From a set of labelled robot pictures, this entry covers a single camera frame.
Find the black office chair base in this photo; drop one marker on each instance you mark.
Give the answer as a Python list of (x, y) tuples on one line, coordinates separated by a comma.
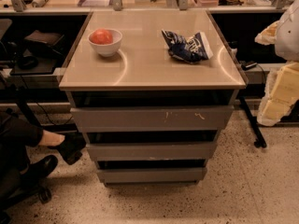
[(12, 193)]

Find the black desk leg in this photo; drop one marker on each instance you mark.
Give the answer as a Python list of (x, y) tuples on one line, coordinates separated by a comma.
[(259, 141)]

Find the grey top drawer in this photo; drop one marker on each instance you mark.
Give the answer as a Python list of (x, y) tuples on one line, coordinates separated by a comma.
[(151, 119)]

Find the white ceramic bowl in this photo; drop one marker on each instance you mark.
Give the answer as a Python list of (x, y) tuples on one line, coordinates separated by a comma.
[(108, 49)]

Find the black leather shoe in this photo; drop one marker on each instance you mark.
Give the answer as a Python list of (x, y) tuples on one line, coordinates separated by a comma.
[(38, 171)]

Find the grey bottom drawer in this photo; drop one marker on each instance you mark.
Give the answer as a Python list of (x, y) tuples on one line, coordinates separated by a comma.
[(151, 175)]

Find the black high heel shoe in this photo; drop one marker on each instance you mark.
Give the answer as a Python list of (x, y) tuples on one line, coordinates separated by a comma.
[(70, 148)]

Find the red apple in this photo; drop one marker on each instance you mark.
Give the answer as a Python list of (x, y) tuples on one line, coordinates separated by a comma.
[(101, 37)]

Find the dark box under desk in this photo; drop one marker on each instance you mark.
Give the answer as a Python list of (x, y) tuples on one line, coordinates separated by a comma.
[(45, 44)]

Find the grey drawer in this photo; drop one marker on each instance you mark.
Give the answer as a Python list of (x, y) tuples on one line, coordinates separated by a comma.
[(151, 119), (151, 151), (151, 175)]

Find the grey drawer cabinet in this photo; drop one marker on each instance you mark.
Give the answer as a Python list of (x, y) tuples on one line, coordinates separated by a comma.
[(142, 74)]

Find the black power adapter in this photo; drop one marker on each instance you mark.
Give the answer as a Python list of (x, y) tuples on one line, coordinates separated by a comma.
[(248, 65)]

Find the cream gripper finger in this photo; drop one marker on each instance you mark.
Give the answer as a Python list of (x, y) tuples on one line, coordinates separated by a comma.
[(281, 93)]

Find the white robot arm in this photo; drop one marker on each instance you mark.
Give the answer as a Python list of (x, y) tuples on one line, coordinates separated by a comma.
[(283, 34)]

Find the person leg black trousers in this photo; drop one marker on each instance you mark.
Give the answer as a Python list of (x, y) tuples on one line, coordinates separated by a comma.
[(16, 135)]

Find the blue crumpled chip bag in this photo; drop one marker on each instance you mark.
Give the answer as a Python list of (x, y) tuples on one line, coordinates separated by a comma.
[(189, 50)]

